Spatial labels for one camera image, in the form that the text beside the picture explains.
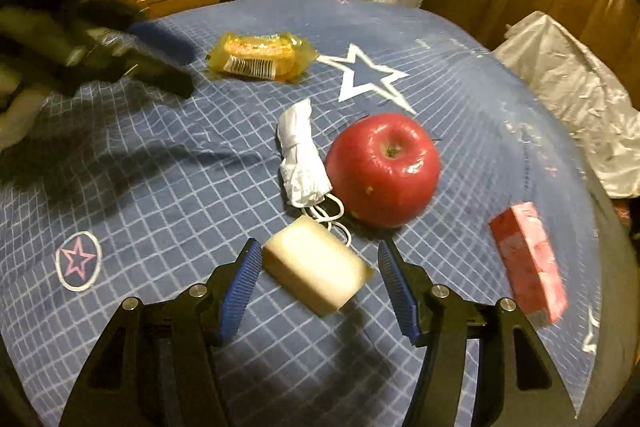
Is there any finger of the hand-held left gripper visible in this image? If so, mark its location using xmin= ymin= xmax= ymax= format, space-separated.
xmin=57 ymin=52 xmax=195 ymax=96
xmin=100 ymin=22 xmax=196 ymax=65

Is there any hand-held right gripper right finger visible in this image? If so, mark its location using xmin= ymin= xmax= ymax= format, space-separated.
xmin=378 ymin=241 xmax=576 ymax=427

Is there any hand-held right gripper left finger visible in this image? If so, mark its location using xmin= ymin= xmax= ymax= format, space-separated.
xmin=59 ymin=238 xmax=263 ymax=427

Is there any beige sponge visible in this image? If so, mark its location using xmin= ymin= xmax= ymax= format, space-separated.
xmin=261 ymin=214 xmax=376 ymax=319

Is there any person's left forearm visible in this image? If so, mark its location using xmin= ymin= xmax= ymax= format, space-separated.
xmin=0 ymin=57 xmax=48 ymax=150

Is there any yellow snack packet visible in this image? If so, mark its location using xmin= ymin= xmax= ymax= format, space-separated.
xmin=207 ymin=33 xmax=321 ymax=82

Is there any blue star-print bed sheet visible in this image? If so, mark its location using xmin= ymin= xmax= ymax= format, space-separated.
xmin=0 ymin=0 xmax=606 ymax=427

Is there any red apple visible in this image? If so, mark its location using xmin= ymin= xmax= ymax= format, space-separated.
xmin=324 ymin=113 xmax=442 ymax=229

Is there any pink box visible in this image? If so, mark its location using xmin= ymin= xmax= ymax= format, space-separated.
xmin=488 ymin=202 xmax=569 ymax=325

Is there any white rolled face mask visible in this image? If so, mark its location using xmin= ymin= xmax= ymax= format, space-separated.
xmin=277 ymin=101 xmax=353 ymax=248

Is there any white cloth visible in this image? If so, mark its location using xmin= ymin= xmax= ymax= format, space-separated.
xmin=492 ymin=11 xmax=640 ymax=198

